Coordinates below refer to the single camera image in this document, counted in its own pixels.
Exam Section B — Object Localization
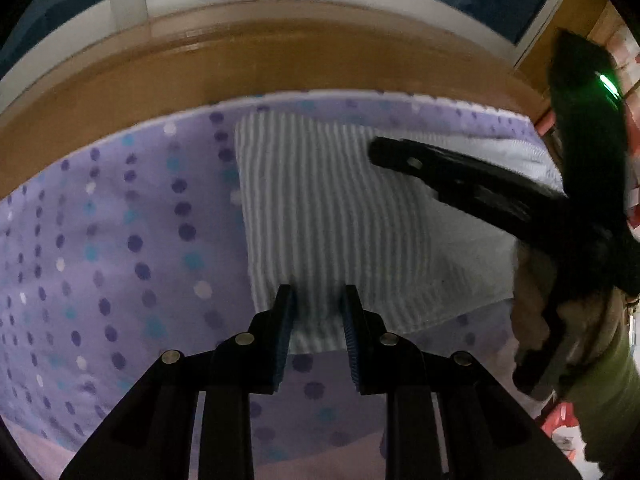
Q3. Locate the pink curtain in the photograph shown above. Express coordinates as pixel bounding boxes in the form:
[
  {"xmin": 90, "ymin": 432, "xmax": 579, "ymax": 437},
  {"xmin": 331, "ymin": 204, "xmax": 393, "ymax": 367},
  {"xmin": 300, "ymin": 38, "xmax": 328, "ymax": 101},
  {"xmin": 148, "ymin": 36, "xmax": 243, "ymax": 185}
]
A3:
[{"xmin": 605, "ymin": 15, "xmax": 640, "ymax": 111}]

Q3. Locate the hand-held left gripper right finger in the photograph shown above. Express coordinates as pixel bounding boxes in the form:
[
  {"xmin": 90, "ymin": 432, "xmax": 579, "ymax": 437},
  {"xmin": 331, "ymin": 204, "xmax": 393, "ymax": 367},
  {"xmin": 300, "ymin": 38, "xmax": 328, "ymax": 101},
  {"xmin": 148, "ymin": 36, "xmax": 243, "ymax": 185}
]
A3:
[{"xmin": 341, "ymin": 285, "xmax": 582, "ymax": 480}]

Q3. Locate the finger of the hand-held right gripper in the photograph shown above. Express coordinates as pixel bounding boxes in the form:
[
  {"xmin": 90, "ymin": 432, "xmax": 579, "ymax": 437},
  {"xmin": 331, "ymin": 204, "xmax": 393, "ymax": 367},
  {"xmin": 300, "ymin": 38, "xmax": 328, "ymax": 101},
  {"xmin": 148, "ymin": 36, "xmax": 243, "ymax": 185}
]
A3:
[{"xmin": 369, "ymin": 137, "xmax": 572, "ymax": 242}]

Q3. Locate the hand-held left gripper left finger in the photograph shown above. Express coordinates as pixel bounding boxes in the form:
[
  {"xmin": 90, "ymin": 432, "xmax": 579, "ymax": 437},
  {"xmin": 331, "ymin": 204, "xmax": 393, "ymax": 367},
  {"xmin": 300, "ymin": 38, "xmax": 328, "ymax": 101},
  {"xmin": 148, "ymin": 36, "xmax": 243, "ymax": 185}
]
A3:
[{"xmin": 60, "ymin": 285, "xmax": 297, "ymax": 480}]

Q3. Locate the person's right forearm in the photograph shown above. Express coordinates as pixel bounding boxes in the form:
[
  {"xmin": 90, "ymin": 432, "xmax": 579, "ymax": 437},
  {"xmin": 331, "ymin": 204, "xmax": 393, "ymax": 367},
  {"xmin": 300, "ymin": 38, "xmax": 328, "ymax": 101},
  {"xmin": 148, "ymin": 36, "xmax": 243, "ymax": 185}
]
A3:
[{"xmin": 565, "ymin": 310, "xmax": 640, "ymax": 466}]

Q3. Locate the purple dotted bed sheet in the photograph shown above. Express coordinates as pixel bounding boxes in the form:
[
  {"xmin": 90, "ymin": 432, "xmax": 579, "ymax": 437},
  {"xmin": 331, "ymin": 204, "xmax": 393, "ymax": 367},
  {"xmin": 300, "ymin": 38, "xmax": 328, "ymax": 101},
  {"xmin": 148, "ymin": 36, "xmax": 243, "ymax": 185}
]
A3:
[{"xmin": 0, "ymin": 92, "xmax": 556, "ymax": 480}]

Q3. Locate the wooden bed headboard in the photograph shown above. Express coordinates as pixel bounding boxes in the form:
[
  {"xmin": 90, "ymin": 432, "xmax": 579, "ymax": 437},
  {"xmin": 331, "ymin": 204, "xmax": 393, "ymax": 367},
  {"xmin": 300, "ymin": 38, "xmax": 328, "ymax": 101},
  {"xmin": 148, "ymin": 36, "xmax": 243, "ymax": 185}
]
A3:
[{"xmin": 0, "ymin": 0, "xmax": 556, "ymax": 191}]

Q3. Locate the red plastic object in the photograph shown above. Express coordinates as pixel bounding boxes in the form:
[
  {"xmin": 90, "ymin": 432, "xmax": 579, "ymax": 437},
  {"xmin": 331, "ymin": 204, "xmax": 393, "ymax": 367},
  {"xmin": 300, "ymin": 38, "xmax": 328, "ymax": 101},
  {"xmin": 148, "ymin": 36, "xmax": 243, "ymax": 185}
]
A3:
[{"xmin": 542, "ymin": 400, "xmax": 582, "ymax": 442}]

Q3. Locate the person's right hand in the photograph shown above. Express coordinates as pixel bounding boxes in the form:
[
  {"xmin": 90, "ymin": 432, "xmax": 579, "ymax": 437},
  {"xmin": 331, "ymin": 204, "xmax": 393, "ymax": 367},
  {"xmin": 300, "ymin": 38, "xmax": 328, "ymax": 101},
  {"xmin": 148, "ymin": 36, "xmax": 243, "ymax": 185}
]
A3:
[{"xmin": 510, "ymin": 245, "xmax": 627, "ymax": 388}]

